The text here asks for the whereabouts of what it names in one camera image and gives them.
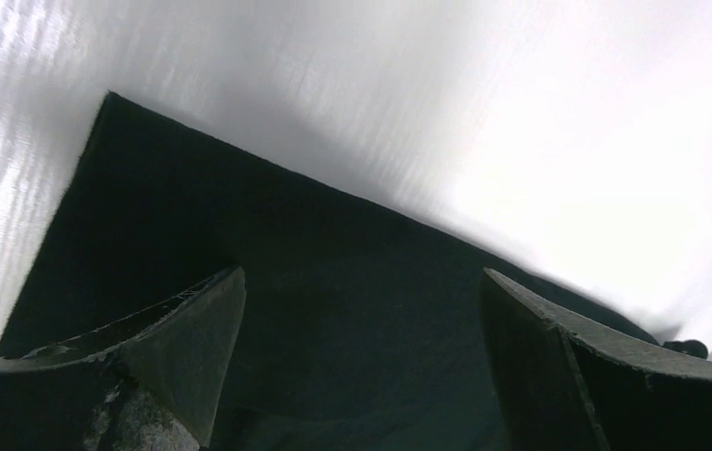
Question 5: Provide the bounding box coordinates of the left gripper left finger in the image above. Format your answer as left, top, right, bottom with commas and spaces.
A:
0, 267, 246, 450

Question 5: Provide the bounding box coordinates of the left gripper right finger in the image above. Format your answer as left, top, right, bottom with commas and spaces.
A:
480, 270, 712, 450

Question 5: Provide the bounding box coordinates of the black t shirt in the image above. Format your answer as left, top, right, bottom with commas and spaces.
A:
0, 93, 641, 450

